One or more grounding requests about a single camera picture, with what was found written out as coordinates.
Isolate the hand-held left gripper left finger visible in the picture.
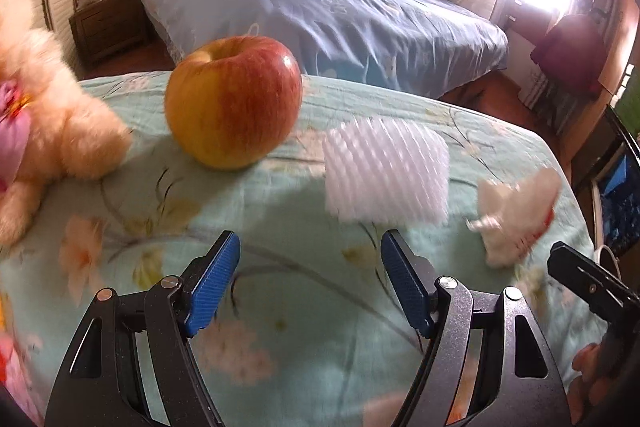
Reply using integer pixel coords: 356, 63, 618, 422
44, 230, 242, 427

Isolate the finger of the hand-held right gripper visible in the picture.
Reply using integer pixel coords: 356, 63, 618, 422
546, 242, 640, 324

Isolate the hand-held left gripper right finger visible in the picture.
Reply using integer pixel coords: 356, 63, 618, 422
380, 229, 581, 427

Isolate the black trash bin white rim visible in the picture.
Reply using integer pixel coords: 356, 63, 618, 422
594, 244, 623, 280

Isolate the white paper wrapper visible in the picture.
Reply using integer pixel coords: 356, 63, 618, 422
465, 166, 566, 269

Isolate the white foam fruit net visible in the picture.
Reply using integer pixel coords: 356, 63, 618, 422
321, 116, 451, 225

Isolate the person's right hand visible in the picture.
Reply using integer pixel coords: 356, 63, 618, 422
567, 343, 609, 426

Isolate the television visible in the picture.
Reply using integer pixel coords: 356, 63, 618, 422
592, 107, 640, 258

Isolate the red yellow apple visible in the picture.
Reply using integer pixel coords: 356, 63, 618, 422
164, 36, 303, 171

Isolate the floor clothes rack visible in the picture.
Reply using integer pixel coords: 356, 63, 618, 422
520, 67, 571, 132

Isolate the dark red coat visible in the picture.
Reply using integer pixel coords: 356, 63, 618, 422
530, 13, 608, 100

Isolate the cream teddy bear pink bow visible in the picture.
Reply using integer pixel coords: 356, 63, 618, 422
0, 0, 133, 248

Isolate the wooden nightstand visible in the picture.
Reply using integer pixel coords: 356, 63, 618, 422
69, 0, 151, 68

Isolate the bed with blue cover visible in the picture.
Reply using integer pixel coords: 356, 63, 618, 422
136, 0, 510, 100

